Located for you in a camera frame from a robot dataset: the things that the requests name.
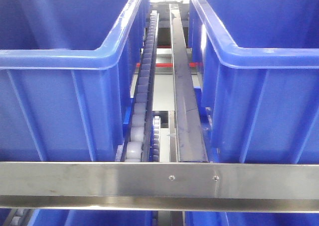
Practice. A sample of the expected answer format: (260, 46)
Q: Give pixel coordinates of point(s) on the steel front shelf rail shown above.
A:
(160, 186)

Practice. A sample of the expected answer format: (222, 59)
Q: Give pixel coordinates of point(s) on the white roller track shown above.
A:
(137, 144)

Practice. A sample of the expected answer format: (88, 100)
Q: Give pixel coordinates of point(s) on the large blue bin left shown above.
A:
(66, 68)

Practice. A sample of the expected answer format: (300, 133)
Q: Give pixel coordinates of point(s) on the steel divider rail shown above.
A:
(190, 141)

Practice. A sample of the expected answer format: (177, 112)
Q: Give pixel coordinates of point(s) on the lower blue bin right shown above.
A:
(250, 219)

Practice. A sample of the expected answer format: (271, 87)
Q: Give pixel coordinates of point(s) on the lower blue bin left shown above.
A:
(92, 218)

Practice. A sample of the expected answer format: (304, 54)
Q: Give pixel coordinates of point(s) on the large blue bin right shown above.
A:
(259, 64)

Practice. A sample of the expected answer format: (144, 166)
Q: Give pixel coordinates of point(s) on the large blue bin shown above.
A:
(66, 68)
(259, 64)

